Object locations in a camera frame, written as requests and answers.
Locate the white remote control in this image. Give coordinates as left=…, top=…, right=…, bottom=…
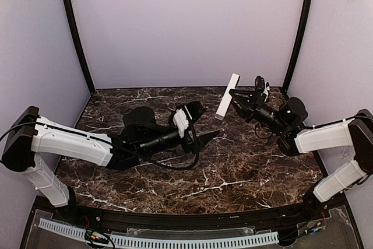
left=215, top=73, right=240, bottom=120

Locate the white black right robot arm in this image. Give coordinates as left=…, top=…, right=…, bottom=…
left=229, top=89, right=372, bottom=204

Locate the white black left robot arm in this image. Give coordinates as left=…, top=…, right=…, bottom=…
left=1, top=101, right=220, bottom=208

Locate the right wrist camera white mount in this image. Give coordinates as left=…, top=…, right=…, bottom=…
left=255, top=75, right=270, bottom=103

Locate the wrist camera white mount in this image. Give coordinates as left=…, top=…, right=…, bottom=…
left=255, top=75, right=270, bottom=103
left=171, top=106, right=192, bottom=139

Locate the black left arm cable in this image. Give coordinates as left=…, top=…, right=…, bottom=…
left=136, top=120, right=202, bottom=171

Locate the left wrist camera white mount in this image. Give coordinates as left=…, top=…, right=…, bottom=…
left=171, top=106, right=192, bottom=139

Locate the centre white cable duct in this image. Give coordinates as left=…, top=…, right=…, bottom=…
left=110, top=230, right=279, bottom=247

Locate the white cable duct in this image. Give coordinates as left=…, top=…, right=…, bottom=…
left=110, top=230, right=279, bottom=247
left=38, top=218, right=86, bottom=241

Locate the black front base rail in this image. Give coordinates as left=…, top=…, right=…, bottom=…
left=34, top=195, right=350, bottom=234

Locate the black right frame post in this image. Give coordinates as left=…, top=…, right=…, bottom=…
left=281, top=0, right=312, bottom=93

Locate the black frame post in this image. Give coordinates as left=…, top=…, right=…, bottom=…
left=281, top=0, right=312, bottom=93
left=63, top=0, right=96, bottom=95

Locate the left white cable duct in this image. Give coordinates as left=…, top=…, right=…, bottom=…
left=38, top=218, right=86, bottom=241

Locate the black left frame post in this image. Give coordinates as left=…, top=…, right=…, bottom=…
left=63, top=0, right=96, bottom=95

